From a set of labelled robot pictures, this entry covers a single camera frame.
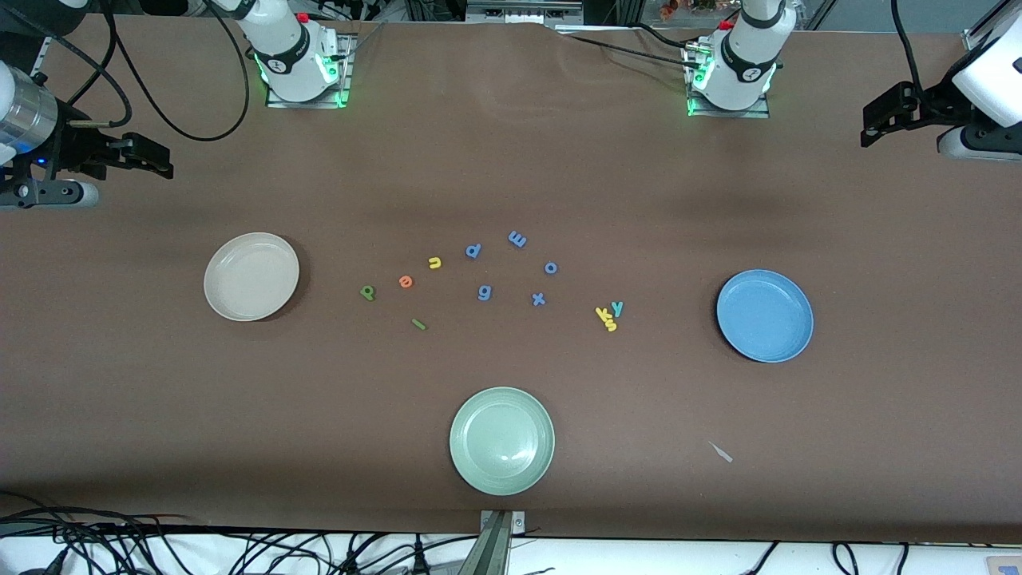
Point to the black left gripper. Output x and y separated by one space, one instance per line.
932 109

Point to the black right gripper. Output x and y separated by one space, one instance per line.
77 148

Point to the yellow foam letter k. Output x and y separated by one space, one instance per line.
603 314

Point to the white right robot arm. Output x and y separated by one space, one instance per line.
287 56

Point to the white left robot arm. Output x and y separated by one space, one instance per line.
742 72

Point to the beige brown plate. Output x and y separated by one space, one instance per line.
239 295

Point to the small orange object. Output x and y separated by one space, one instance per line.
669 9

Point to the blue plate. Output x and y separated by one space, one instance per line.
766 335

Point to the blue foam letter d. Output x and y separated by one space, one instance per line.
477 248

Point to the white tape scrap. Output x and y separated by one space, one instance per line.
722 454

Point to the brown table cover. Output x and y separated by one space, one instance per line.
511 160

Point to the blue foam letter g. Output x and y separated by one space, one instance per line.
485 297

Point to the grey power strip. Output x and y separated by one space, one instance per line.
519 12

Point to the blue foam letter m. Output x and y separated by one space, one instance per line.
517 239

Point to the tan box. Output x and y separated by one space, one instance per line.
1002 565

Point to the pale green plate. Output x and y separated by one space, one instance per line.
501 441

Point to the aluminium frame profile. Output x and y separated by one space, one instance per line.
40 62
978 36

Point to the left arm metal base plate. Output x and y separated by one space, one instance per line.
726 113

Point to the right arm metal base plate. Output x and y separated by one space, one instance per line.
307 104

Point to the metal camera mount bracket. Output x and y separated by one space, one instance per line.
491 551

